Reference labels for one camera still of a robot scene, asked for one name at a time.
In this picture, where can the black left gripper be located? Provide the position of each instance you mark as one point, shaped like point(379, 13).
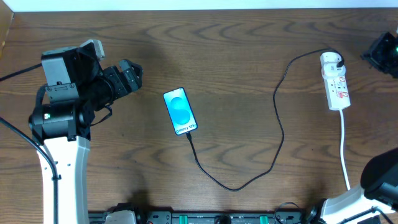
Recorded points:
point(117, 81)

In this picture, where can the blue Galaxy smartphone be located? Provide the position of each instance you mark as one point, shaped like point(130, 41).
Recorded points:
point(180, 111)

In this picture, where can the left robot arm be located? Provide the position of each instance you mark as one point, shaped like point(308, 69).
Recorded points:
point(76, 88)

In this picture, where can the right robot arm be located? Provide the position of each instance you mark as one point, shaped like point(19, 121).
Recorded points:
point(376, 194)

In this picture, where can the white charger plug adapter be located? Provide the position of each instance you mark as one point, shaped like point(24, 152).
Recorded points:
point(332, 65)

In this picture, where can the white power strip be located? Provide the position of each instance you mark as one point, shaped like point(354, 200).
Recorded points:
point(337, 93)

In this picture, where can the brown cardboard panel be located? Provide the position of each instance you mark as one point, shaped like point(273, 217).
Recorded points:
point(6, 17)

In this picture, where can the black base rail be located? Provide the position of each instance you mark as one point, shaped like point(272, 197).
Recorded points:
point(165, 217)

